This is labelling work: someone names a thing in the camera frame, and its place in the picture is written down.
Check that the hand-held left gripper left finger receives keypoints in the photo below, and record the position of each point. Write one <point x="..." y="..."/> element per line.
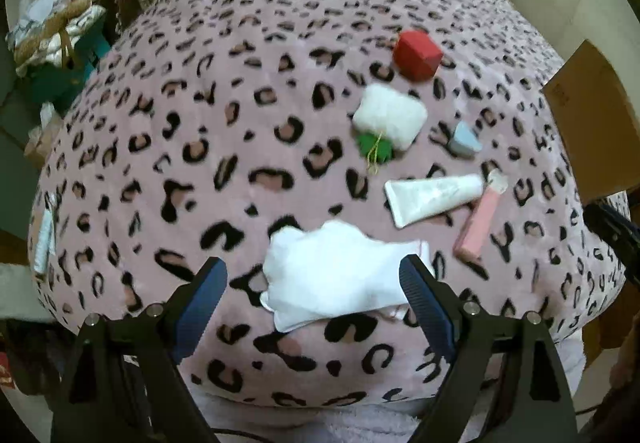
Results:
<point x="202" y="308"/>

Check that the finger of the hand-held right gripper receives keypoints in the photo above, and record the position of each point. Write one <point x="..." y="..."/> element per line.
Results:
<point x="612" y="230"/>

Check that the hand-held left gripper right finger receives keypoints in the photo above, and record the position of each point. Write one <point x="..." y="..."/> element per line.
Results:
<point x="430" y="308"/>

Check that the pink candy dispenser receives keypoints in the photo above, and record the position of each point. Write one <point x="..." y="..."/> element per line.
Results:
<point x="477" y="223"/>

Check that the brown cardboard box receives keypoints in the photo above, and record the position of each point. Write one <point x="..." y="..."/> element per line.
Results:
<point x="595" y="123"/>

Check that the white tube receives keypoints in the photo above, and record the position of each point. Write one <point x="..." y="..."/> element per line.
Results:
<point x="430" y="198"/>

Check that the white cloth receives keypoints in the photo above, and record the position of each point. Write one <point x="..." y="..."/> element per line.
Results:
<point x="325" y="268"/>

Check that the blue triangular case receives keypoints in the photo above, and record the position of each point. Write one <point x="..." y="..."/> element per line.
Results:
<point x="465" y="140"/>

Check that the white fluffy pouch green charm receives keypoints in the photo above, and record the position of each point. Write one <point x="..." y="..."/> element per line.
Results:
<point x="390" y="113"/>

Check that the red box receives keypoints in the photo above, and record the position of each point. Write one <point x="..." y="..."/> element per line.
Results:
<point x="415" y="55"/>

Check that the white oblong object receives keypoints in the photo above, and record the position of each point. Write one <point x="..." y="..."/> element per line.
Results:
<point x="45" y="238"/>

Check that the pink leopard print blanket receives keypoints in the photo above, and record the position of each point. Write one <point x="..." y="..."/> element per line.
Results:
<point x="250" y="123"/>

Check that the brown paper bag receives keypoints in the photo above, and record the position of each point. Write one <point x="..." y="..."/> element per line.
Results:
<point x="42" y="145"/>

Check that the green storage box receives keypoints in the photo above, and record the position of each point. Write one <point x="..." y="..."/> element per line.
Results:
<point x="65" y="78"/>

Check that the brown plush toy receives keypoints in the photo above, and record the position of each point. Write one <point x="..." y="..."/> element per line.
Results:
<point x="60" y="15"/>

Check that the wooden bed frame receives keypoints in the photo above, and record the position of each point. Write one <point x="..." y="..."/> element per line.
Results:
<point x="605" y="323"/>

